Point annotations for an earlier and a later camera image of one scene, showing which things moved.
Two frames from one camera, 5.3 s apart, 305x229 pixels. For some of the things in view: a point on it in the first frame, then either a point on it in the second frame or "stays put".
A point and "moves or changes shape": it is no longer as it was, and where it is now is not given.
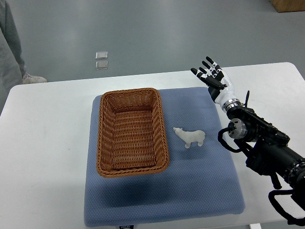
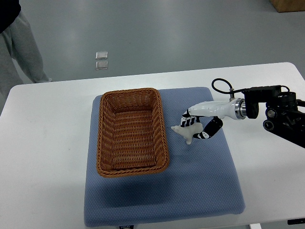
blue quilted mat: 202,180 stays put
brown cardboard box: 288,5 stays put
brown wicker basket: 132,138 stays put
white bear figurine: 189,137 moves or changes shape
